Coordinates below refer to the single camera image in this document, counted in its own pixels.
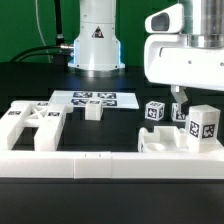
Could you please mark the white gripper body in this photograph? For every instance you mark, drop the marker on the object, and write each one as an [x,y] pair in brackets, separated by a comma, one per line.
[185,46]

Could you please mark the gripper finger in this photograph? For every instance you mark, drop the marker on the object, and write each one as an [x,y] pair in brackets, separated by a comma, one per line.
[180,97]

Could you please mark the white chair seat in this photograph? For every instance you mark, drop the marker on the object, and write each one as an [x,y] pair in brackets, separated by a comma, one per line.
[170,138]

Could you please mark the white tagged cube right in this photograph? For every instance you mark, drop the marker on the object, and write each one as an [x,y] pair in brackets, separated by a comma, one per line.
[176,115]

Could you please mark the white tagged cube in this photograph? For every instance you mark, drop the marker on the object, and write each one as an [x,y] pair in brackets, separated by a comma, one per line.
[176,115]
[154,110]

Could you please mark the white tagged cube left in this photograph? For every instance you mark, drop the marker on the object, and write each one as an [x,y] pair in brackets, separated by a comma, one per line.
[154,110]

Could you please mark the black vertical pole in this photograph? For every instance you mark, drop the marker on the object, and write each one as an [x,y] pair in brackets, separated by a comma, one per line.
[58,22]

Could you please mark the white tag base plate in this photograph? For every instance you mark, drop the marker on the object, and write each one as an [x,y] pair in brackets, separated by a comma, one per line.
[110,99]

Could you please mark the white U-shaped fence frame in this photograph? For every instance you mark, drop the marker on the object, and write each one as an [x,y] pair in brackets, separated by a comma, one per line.
[24,162]

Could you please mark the white chair back frame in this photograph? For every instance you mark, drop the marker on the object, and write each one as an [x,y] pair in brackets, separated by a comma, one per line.
[47,118]

